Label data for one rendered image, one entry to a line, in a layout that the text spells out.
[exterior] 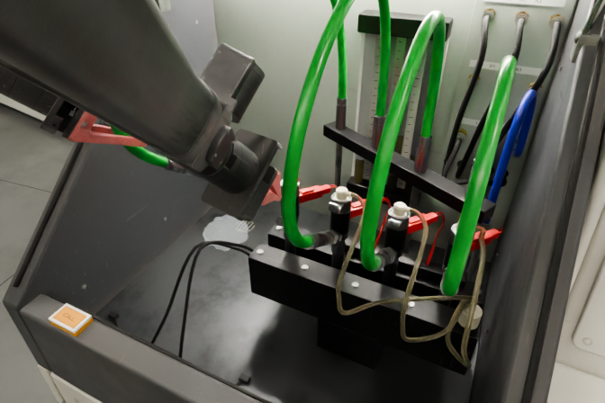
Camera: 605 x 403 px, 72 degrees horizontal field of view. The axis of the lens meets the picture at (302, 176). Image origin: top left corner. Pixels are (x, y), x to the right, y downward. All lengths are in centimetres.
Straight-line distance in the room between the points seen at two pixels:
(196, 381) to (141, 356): 9
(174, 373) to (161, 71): 45
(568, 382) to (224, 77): 51
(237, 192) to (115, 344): 28
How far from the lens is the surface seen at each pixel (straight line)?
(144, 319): 82
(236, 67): 42
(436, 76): 58
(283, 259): 66
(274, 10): 85
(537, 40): 74
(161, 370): 61
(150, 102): 22
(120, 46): 17
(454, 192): 63
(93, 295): 84
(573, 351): 63
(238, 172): 46
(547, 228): 50
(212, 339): 77
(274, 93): 90
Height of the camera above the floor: 144
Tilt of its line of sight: 33 degrees down
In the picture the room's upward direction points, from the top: straight up
